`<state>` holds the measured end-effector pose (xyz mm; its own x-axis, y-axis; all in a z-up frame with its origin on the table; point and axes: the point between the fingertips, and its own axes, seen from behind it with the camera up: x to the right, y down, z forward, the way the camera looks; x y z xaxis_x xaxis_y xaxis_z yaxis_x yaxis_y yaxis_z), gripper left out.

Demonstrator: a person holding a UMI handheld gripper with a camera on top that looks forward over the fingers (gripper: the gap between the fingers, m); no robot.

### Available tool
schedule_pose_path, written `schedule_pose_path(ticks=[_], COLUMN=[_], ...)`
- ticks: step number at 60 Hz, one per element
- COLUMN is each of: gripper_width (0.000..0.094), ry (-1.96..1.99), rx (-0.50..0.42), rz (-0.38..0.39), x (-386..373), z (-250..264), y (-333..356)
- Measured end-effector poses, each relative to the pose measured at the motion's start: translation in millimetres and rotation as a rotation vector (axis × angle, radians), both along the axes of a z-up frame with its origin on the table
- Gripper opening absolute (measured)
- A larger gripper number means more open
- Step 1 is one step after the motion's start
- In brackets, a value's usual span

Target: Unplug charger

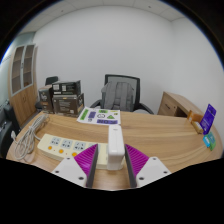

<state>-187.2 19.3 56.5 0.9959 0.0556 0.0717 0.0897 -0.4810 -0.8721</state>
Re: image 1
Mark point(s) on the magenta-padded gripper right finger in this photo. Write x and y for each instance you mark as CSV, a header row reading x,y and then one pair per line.
x,y
150,170

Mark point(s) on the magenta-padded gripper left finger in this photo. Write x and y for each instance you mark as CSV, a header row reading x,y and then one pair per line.
x,y
75,168

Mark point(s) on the white charger block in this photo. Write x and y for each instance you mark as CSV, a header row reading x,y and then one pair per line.
x,y
115,146

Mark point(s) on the cream power strip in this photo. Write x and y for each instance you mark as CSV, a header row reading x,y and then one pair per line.
x,y
63,145

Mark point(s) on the printed sticker sheet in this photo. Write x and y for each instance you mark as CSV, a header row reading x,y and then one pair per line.
x,y
98,116

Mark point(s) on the large black cardboard box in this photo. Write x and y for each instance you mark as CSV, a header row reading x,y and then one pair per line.
x,y
68,105

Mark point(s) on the small tan box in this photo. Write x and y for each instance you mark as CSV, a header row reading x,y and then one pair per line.
x,y
197,126

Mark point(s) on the green packet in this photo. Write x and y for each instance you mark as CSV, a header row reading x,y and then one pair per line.
x,y
212,142

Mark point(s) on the orange box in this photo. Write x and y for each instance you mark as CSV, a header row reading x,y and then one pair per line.
x,y
194,116

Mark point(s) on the wooden side desk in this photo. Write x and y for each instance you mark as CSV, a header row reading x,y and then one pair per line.
x,y
175,105

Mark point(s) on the dark brown cardboard box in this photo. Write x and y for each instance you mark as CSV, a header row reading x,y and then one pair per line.
x,y
45,98

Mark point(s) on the black leather chair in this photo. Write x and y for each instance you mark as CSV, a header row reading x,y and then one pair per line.
x,y
8,130

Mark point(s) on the purple packet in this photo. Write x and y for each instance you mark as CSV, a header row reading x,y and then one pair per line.
x,y
208,119

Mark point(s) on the grey backpack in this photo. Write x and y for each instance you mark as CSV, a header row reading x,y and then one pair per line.
x,y
118,96

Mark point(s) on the small black cardboard box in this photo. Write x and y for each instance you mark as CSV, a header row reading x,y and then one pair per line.
x,y
66,87

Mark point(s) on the wooden shelf cabinet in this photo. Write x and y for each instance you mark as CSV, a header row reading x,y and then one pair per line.
x,y
22,96

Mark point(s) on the black mesh office chair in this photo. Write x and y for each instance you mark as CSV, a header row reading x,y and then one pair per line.
x,y
121,78

